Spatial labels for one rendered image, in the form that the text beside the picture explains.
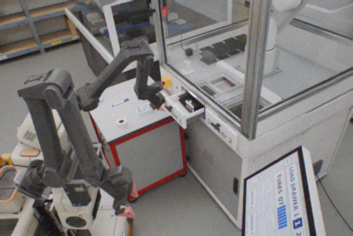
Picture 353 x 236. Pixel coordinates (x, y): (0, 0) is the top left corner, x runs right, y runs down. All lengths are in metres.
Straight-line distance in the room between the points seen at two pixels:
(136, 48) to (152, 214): 1.51
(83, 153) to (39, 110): 0.20
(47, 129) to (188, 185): 1.74
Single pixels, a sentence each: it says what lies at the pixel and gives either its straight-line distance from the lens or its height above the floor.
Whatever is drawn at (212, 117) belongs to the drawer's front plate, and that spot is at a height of 0.91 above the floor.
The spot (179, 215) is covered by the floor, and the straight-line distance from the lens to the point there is 2.37.
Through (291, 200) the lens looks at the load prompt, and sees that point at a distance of 1.08.
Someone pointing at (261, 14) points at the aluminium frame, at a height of 1.60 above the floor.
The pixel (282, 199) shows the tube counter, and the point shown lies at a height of 1.12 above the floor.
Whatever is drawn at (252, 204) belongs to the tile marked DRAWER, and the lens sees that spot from 1.22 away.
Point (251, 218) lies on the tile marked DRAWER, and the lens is 1.19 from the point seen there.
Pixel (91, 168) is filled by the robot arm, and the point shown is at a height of 1.27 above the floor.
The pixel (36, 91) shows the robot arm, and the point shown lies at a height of 1.60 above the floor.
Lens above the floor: 2.00
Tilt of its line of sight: 39 degrees down
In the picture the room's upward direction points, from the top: 6 degrees counter-clockwise
